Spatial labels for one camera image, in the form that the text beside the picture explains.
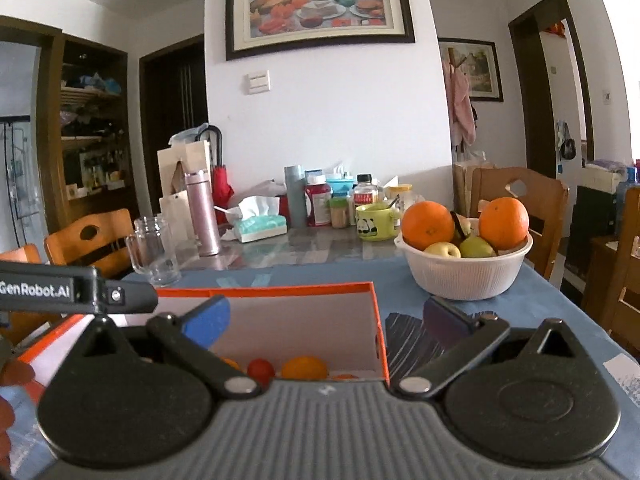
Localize green pear in basket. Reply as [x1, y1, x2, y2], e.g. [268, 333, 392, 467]
[459, 235, 497, 258]

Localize green panda mug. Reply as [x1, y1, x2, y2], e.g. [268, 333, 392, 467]
[355, 203, 400, 242]

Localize framed food picture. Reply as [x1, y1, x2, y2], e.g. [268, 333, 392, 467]
[226, 0, 414, 61]

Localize wooden chair far right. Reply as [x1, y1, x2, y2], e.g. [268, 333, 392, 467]
[471, 167, 568, 278]

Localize red tomato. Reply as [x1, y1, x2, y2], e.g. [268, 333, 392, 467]
[246, 359, 277, 388]

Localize tissue box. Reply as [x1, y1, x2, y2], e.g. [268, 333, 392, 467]
[233, 196, 288, 244]

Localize wooden chair near left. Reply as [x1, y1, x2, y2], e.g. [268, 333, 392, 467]
[1, 244, 62, 346]

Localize framed landscape picture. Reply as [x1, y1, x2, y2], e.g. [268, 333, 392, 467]
[438, 37, 503, 102]

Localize yellow apple in basket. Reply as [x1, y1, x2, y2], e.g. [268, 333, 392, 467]
[424, 242, 461, 259]

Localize wooden chair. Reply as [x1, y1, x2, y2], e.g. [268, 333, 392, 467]
[1, 244, 62, 346]
[600, 207, 639, 351]
[44, 208, 134, 278]
[471, 167, 568, 278]

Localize left hand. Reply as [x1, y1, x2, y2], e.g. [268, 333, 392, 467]
[0, 358, 37, 474]

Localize wooden shelf cabinet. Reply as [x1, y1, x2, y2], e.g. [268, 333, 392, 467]
[34, 29, 141, 231]

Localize pink thermos bottle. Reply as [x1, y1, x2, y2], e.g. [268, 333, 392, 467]
[184, 169, 220, 257]

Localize wooden chair near right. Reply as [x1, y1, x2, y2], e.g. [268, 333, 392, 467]
[600, 207, 639, 351]

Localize red umbrella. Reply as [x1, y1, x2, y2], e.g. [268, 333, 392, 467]
[196, 124, 234, 226]

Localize large orange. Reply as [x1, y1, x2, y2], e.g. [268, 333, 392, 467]
[280, 356, 329, 380]
[400, 200, 456, 250]
[478, 197, 529, 250]

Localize blue patterned tablecloth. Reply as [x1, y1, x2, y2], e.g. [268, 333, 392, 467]
[1, 257, 639, 479]

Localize white plastic colander basket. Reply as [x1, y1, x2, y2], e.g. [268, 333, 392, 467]
[394, 234, 534, 301]

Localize glass mug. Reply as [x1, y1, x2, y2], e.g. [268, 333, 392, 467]
[125, 214, 181, 287]

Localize grey tall cylinder bottle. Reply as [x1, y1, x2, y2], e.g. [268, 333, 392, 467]
[284, 165, 307, 229]

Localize red lidded jar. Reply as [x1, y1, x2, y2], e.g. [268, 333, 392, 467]
[305, 170, 332, 226]

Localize wooden chair far left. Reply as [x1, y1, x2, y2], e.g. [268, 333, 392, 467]
[44, 208, 134, 278]

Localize pink hanging clothes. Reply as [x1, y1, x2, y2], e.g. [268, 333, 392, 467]
[442, 60, 476, 146]

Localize orange cardboard box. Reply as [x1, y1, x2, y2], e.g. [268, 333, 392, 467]
[12, 282, 391, 406]

